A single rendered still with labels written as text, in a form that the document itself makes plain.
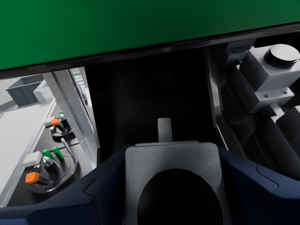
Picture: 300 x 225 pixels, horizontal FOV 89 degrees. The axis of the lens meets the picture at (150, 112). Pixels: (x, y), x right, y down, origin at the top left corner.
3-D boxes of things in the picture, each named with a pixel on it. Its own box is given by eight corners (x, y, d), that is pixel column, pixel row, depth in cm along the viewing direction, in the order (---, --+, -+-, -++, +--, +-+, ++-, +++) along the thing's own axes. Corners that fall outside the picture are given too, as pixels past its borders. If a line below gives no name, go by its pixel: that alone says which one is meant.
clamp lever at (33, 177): (51, 185, 42) (34, 179, 36) (43, 188, 42) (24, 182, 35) (52, 172, 44) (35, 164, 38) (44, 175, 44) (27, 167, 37)
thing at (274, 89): (279, 109, 20) (327, 69, 14) (247, 114, 20) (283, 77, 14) (248, 66, 25) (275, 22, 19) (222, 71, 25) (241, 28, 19)
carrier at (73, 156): (97, 200, 42) (79, 172, 35) (-2, 235, 37) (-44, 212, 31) (97, 142, 61) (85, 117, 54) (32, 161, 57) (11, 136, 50)
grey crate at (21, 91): (71, 94, 192) (63, 77, 179) (16, 107, 181) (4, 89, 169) (75, 83, 227) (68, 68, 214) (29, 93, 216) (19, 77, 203)
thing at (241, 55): (248, 66, 25) (275, 22, 19) (222, 71, 25) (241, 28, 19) (226, 36, 29) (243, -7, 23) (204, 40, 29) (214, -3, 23)
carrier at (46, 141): (97, 141, 62) (85, 116, 55) (32, 160, 58) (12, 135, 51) (97, 112, 81) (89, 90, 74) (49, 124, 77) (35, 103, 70)
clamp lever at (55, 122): (66, 131, 62) (56, 122, 56) (60, 133, 62) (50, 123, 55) (66, 124, 64) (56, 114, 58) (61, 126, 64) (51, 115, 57)
